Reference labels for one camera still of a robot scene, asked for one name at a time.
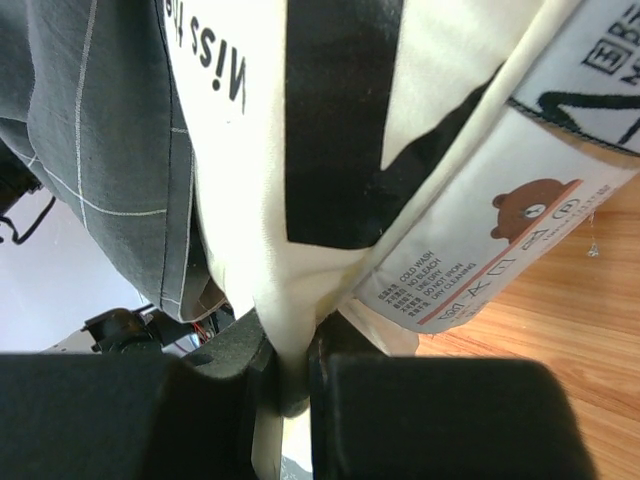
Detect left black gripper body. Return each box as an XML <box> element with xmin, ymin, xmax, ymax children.
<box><xmin>47</xmin><ymin>304</ymin><xmax>236</xmax><ymax>356</ymax></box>

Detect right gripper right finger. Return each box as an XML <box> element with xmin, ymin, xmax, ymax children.
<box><xmin>309</xmin><ymin>313</ymin><xmax>595</xmax><ymax>479</ymax></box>

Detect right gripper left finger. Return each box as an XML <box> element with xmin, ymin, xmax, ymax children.
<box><xmin>1</xmin><ymin>313</ymin><xmax>274</xmax><ymax>479</ymax></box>

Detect dark grey checked pillowcase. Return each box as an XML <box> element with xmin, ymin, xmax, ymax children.
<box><xmin>1</xmin><ymin>1</ymin><xmax>215</xmax><ymax>322</ymax></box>

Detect cream white pillow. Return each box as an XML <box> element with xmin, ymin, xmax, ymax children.
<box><xmin>161</xmin><ymin>1</ymin><xmax>639</xmax><ymax>416</ymax></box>

